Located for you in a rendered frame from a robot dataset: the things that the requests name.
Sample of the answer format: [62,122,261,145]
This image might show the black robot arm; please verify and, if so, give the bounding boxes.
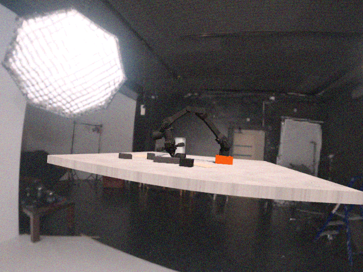
[152,106,231,156]

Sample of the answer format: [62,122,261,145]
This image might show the dark grey controller unit with white label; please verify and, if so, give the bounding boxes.
[175,153,186,158]

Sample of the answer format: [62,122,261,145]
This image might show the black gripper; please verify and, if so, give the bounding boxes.
[157,137,185,158]

